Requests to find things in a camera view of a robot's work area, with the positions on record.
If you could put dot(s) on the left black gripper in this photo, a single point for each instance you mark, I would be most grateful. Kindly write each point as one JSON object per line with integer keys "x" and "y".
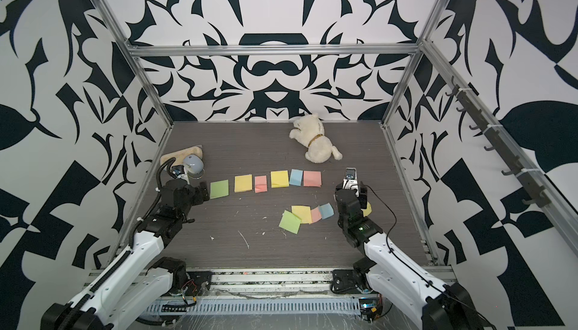
{"x": 198, "y": 191}

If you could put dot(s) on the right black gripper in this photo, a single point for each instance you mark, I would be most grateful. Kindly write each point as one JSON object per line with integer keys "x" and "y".
{"x": 338, "y": 192}

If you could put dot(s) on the green memo pad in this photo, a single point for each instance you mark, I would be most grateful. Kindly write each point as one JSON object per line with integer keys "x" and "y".
{"x": 219, "y": 189}

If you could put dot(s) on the torn yellow memo page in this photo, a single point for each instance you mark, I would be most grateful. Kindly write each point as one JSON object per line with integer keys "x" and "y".
{"x": 367, "y": 210}

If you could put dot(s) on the torn blue memo page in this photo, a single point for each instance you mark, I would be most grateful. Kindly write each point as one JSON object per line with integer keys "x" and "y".
{"x": 326, "y": 211}

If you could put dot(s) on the pink memo pad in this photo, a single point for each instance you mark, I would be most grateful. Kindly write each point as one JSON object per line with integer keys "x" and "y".
{"x": 312, "y": 179}

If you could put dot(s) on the blue memo pad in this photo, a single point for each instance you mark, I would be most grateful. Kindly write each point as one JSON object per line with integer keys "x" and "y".
{"x": 296, "y": 178}

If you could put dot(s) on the torn green memo page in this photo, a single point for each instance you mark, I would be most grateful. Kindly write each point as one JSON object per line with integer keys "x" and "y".
{"x": 290, "y": 222}

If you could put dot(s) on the yellow memo pad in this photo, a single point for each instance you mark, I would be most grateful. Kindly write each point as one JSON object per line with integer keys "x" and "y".
{"x": 279, "y": 179}

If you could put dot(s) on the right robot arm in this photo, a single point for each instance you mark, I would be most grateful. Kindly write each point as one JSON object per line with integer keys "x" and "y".
{"x": 424, "y": 298}

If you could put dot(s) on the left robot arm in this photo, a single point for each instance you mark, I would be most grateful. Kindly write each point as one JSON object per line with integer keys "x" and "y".
{"x": 139, "y": 275}

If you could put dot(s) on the grey round speaker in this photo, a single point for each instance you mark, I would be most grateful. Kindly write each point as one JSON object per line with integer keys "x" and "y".
{"x": 194, "y": 166}

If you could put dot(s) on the white plush dog toy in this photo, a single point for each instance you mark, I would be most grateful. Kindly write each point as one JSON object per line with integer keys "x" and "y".
{"x": 309, "y": 131}

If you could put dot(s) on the small circuit board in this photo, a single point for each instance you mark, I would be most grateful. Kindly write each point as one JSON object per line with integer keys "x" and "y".
{"x": 370, "y": 308}

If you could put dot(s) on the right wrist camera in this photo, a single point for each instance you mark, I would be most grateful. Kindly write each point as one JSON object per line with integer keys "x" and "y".
{"x": 351, "y": 181}

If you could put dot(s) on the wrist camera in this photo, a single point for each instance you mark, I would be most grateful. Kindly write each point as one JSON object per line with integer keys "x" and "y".
{"x": 351, "y": 181}
{"x": 179, "y": 172}

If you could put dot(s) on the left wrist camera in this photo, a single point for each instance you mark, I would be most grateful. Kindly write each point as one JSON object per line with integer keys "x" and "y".
{"x": 179, "y": 172}

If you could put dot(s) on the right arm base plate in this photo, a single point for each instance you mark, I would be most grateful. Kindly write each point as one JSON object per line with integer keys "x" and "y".
{"x": 350, "y": 281}

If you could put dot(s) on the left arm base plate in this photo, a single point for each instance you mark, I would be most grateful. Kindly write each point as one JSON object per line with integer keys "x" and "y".
{"x": 196, "y": 283}

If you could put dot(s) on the black wall hook rack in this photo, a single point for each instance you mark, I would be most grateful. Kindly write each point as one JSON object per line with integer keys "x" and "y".
{"x": 497, "y": 136}

